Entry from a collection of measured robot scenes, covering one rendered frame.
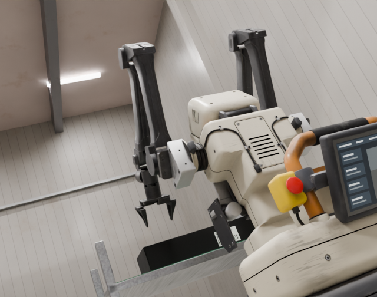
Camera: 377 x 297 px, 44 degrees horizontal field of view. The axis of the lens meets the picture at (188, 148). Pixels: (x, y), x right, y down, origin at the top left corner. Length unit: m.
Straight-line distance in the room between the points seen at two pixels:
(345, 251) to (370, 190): 0.14
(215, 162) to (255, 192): 0.14
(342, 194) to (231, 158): 0.49
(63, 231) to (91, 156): 2.00
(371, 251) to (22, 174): 11.06
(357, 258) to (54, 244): 10.37
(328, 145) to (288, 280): 0.27
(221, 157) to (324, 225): 0.48
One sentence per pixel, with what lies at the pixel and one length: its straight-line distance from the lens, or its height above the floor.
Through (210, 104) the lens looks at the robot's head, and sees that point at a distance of 1.48.
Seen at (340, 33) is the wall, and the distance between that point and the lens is 5.27.
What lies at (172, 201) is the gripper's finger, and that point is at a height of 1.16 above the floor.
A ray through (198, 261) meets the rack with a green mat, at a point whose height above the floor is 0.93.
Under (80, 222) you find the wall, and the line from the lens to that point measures 11.28.
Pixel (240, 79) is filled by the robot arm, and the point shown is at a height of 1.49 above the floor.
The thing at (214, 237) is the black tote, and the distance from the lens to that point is 1.88.
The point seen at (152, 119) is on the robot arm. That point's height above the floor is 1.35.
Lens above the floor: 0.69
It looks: 21 degrees up
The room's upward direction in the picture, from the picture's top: 22 degrees counter-clockwise
